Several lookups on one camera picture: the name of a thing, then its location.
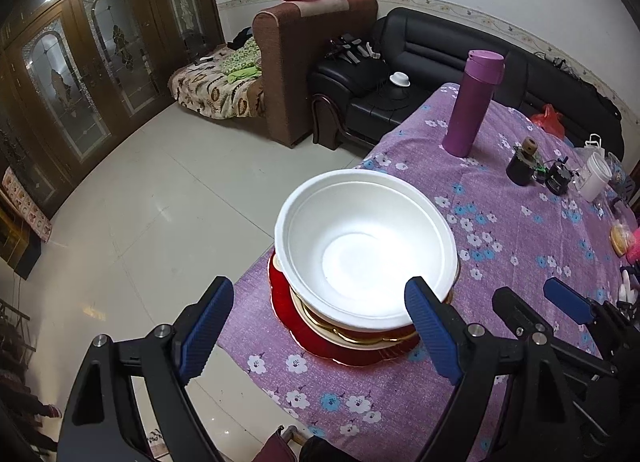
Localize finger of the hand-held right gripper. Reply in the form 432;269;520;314
491;286;618;380
543;277;640;343

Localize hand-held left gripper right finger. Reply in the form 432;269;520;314
404;276;586;462

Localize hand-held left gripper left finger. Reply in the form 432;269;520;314
57;276;236;462

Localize small red labelled plate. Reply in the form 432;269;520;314
290;287;457;349

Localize large red scalloped plate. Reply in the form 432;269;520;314
267;249;436;368

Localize white disposable bowl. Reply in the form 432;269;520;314
274;168;460;333

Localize purple floral tablecloth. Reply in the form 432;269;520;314
217;83;640;462

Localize yellow round object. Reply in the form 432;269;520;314
610;223;636;257

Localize small black device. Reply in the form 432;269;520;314
544;162;571;195

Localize white plastic jar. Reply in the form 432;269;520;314
577;152;613;203

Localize black motor with wooden cap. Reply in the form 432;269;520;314
506;138;543;187

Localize red plastic bag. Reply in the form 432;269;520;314
530;104;566;137

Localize purple thermos bottle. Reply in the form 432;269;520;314
441;49;506;157

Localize dark wooden stand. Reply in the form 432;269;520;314
0;202;43;277

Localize pink patterned box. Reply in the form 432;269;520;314
1;167;53;243

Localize leaf patterned blanket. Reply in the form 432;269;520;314
167;44;266;120

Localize green cloth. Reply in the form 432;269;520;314
220;36;263;83

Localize black leather sofa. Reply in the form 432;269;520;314
309;6;626;163

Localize brown fabric armchair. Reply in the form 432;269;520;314
252;0;379;149

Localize wooden glass door cabinet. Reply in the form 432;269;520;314
0;0;223;223

